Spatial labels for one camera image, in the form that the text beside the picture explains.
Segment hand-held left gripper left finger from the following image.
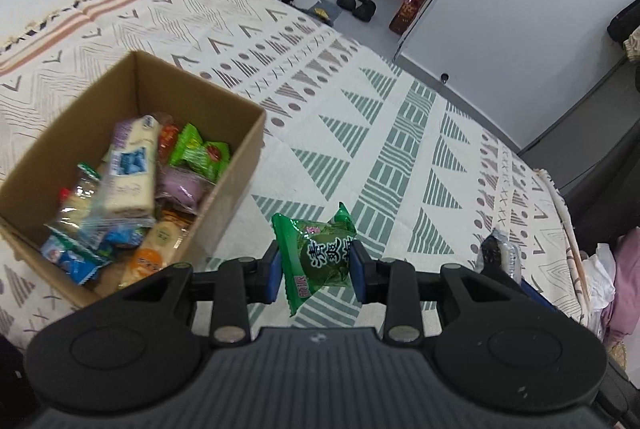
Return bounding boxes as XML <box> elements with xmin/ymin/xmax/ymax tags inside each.
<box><xmin>117</xmin><ymin>241</ymin><xmax>283</xmax><ymax>346</ymax></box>

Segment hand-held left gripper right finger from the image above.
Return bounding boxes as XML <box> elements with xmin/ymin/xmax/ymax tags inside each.
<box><xmin>349</xmin><ymin>241</ymin><xmax>518</xmax><ymax>346</ymax></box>

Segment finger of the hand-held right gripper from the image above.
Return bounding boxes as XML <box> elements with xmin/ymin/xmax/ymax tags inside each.
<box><xmin>517</xmin><ymin>279</ymin><xmax>560</xmax><ymax>314</ymax></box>

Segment green snack packet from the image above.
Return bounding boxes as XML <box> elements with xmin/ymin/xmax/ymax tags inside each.
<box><xmin>271</xmin><ymin>202</ymin><xmax>358</xmax><ymax>318</ymax></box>
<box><xmin>167</xmin><ymin>123</ymin><xmax>231</xmax><ymax>182</ymax></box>

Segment silver snack packet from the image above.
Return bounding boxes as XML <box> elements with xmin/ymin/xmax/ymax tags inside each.
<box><xmin>477</xmin><ymin>230</ymin><xmax>522</xmax><ymax>281</ymax></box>

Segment long orange cracker packet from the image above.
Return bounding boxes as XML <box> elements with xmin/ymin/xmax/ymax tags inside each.
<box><xmin>120</xmin><ymin>209</ymin><xmax>194</xmax><ymax>291</ymax></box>

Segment purple snack packet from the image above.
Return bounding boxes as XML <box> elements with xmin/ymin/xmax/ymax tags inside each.
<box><xmin>155</xmin><ymin>166</ymin><xmax>212</xmax><ymax>213</ymax></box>

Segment blue snack packet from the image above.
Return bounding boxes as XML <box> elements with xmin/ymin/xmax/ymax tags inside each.
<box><xmin>40</xmin><ymin>234</ymin><xmax>114</xmax><ymax>286</ymax></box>
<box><xmin>102</xmin><ymin>225</ymin><xmax>147</xmax><ymax>250</ymax></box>

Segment small orange-red snack packet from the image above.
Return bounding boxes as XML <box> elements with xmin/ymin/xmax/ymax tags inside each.
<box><xmin>157</xmin><ymin>121</ymin><xmax>181</xmax><ymax>160</ymax></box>

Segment white cracker packet blue label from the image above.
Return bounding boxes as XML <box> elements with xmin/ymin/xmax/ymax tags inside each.
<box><xmin>97</xmin><ymin>115</ymin><xmax>162</xmax><ymax>218</ymax></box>

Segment bread packet green trim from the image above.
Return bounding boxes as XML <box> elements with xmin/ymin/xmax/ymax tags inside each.
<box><xmin>45</xmin><ymin>163</ymin><xmax>109</xmax><ymax>251</ymax></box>

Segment cardboard box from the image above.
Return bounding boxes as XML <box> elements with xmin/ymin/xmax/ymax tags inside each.
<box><xmin>0</xmin><ymin>50</ymin><xmax>267</xmax><ymax>310</ymax></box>

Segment white plastic bag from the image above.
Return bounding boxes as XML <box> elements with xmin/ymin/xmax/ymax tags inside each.
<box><xmin>580</xmin><ymin>243</ymin><xmax>617</xmax><ymax>326</ymax></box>

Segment pink pillow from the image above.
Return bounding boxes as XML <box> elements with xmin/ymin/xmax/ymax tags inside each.
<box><xmin>600</xmin><ymin>229</ymin><xmax>640</xmax><ymax>351</ymax></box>

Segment patterned bed blanket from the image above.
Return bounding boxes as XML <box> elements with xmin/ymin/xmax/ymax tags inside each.
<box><xmin>0</xmin><ymin>0</ymin><xmax>587</xmax><ymax>351</ymax></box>

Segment black upholstered chair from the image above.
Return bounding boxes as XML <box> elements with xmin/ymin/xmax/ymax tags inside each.
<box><xmin>517</xmin><ymin>54</ymin><xmax>640</xmax><ymax>230</ymax></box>

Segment red soda bottle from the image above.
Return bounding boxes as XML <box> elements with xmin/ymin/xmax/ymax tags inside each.
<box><xmin>389</xmin><ymin>0</ymin><xmax>424</xmax><ymax>35</ymax></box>

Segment black shoes pile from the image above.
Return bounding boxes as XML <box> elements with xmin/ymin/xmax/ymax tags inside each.
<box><xmin>336</xmin><ymin>0</ymin><xmax>377</xmax><ymax>21</ymax></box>

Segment hanging black beige garment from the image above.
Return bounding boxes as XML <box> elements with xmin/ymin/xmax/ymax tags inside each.
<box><xmin>606</xmin><ymin>0</ymin><xmax>640</xmax><ymax>64</ymax></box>

